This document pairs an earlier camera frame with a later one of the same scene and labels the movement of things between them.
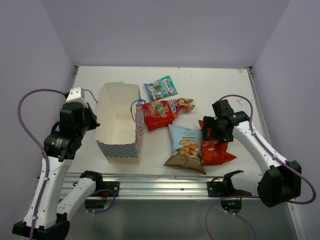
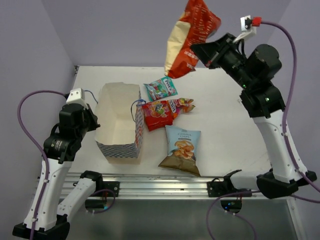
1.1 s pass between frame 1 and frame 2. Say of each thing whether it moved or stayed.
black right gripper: moved
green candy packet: stayed
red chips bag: moved
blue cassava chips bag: moved
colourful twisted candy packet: stayed
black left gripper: stayed
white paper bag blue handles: stayed
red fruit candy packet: stayed
